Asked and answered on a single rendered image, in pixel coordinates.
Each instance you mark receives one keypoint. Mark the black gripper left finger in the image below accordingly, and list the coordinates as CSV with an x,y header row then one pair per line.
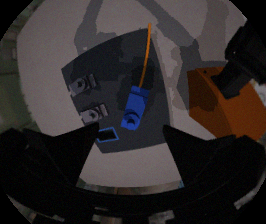
x,y
68,151

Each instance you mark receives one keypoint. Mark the blue micro servo with orange cable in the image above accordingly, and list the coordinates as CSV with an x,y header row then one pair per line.
x,y
137,98

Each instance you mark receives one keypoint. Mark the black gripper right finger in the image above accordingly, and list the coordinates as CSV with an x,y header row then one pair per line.
x,y
192,154

